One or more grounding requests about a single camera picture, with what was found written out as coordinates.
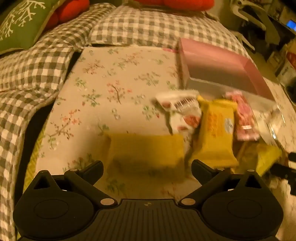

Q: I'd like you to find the yellow green mat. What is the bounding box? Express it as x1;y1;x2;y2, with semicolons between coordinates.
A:
23;128;48;187

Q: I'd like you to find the large red plush cushion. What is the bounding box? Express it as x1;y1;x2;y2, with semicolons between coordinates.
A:
133;0;214;11

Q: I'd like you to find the white office chair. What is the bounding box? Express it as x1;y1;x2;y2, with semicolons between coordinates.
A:
232;0;281;52

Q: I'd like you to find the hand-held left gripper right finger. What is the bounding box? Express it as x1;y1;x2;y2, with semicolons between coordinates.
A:
178;160;263;207

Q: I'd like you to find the pink cardboard box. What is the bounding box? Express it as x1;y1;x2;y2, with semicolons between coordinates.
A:
176;38;277;110

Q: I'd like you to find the white red-printed snack packet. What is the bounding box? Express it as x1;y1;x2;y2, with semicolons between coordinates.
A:
154;90;203;151

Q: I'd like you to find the large yellow snack packet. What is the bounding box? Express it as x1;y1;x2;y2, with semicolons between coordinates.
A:
105;133;186;173

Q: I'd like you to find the clear plastic snack packet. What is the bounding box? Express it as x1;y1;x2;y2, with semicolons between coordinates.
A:
253;105;286;145

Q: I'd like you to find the green embroidered pillow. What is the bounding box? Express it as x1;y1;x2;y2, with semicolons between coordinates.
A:
0;0;66;55

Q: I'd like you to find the grey checked blanket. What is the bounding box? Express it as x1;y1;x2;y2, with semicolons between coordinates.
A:
0;5;251;241

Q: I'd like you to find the pink snack packet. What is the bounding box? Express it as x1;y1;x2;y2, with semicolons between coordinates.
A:
225;90;260;141

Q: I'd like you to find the black bag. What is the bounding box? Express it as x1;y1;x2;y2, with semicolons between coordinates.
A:
285;85;296;103

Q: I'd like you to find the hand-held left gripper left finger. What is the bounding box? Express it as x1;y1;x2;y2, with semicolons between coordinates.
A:
34;160;115;207

